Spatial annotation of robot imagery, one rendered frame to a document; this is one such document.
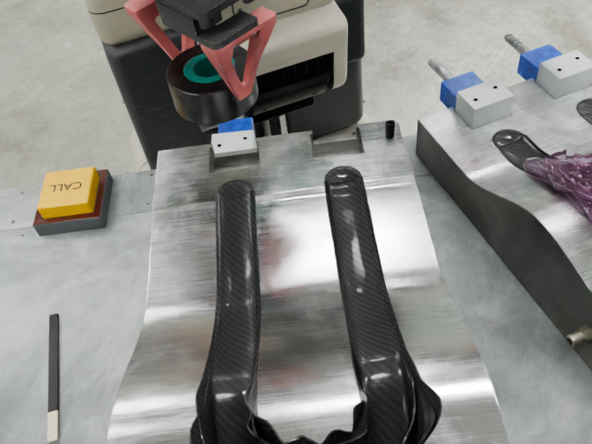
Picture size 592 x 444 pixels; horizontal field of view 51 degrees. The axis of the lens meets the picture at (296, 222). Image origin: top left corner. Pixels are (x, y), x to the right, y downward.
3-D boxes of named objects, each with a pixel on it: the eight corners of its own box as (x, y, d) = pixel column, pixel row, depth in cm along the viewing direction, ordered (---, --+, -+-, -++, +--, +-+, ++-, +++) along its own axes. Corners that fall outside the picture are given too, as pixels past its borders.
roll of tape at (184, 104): (276, 92, 58) (270, 60, 56) (213, 137, 55) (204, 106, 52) (219, 62, 62) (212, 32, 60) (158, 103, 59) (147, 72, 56)
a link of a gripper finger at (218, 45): (233, 126, 53) (210, 28, 46) (181, 96, 56) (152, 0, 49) (288, 86, 56) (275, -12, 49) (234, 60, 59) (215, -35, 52)
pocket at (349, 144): (312, 155, 69) (308, 129, 66) (358, 149, 69) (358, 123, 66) (315, 184, 66) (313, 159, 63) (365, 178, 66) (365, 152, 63)
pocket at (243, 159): (216, 167, 69) (209, 144, 67) (262, 161, 69) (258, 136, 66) (216, 197, 66) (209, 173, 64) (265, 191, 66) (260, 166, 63)
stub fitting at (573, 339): (581, 331, 54) (562, 339, 54) (586, 321, 53) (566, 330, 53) (592, 344, 53) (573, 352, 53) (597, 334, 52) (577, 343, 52)
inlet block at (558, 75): (486, 59, 81) (492, 23, 77) (520, 48, 82) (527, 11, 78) (550, 116, 73) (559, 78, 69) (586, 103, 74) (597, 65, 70)
